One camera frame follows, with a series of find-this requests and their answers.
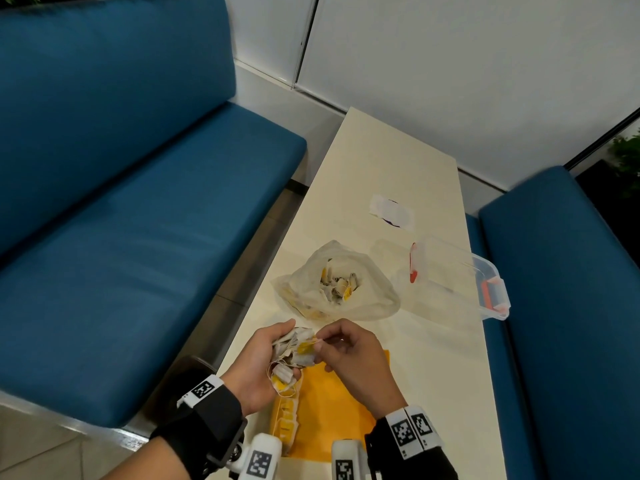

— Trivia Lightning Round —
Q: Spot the person's left hand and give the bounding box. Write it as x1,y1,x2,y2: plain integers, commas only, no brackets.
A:
219,318,303,418

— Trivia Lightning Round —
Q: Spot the person's right hand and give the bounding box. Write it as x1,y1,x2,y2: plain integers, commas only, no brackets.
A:
313,318,409,421

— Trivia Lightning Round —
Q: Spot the bunch of tea bags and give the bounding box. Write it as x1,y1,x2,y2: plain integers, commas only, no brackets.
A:
269,327,319,398

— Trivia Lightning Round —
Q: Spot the yellow tray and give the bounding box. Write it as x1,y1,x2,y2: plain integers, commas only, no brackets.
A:
269,349,391,463

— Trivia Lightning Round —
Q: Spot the row of tea bags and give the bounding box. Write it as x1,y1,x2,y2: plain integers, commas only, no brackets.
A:
269,394,301,458

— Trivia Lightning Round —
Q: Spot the yellow tagged tea bag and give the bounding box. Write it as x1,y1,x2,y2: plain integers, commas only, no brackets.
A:
295,339,321,368

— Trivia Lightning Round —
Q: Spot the clear plastic bag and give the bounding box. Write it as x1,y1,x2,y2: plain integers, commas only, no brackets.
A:
271,239,403,321

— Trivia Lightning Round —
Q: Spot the clear box with red latches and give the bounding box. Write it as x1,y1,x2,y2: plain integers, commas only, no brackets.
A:
397,234,512,321

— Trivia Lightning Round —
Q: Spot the person's right forearm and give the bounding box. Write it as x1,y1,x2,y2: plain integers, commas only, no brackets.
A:
363,419,459,480

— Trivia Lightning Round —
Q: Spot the person's left forearm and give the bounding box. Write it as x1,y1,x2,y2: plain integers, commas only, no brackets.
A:
102,384,249,480

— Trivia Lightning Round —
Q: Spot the white marker wristband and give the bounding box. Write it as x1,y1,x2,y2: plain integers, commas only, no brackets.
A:
176,374,225,409
385,405,445,461

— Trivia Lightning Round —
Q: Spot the white paper patch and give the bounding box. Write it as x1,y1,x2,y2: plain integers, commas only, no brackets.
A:
369,193,416,231

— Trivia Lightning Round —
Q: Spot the blue sofa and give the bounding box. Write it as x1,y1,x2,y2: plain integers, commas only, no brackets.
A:
0,0,307,428
465,166,640,480

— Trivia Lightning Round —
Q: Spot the black metal pole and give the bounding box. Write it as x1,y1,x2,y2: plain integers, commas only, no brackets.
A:
567,107,640,171

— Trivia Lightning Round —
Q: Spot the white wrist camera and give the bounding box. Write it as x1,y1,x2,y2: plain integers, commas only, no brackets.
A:
227,433,283,480
331,438,371,480

